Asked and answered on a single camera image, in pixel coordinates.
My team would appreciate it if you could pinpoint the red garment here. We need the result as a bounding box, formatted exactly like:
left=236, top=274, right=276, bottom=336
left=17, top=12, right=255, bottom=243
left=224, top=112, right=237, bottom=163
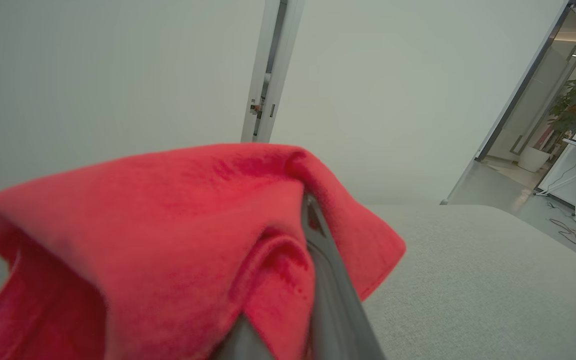
left=0, top=142, right=407, bottom=360

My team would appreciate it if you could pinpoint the silver aluminium extrusion rail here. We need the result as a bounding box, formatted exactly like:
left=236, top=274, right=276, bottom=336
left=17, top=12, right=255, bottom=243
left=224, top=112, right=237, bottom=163
left=240, top=0, right=306, bottom=146

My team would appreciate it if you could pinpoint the grey fabric sofa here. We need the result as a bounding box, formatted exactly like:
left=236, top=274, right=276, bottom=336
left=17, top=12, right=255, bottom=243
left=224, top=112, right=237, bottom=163
left=360, top=202, right=576, bottom=360

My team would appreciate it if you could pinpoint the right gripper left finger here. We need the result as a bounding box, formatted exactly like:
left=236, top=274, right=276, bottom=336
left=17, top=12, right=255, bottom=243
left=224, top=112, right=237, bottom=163
left=210, top=315, right=275, bottom=360

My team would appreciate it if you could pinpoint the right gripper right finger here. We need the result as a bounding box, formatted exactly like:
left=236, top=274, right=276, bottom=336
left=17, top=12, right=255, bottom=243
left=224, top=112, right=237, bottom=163
left=300, top=192, right=387, bottom=360

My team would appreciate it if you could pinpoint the dark-framed glass door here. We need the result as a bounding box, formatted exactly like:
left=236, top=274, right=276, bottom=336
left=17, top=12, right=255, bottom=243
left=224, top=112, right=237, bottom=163
left=475, top=0, right=576, bottom=163

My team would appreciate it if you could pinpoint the white plant pot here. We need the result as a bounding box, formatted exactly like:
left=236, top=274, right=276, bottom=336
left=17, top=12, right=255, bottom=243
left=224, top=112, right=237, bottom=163
left=518, top=145, right=552, bottom=174

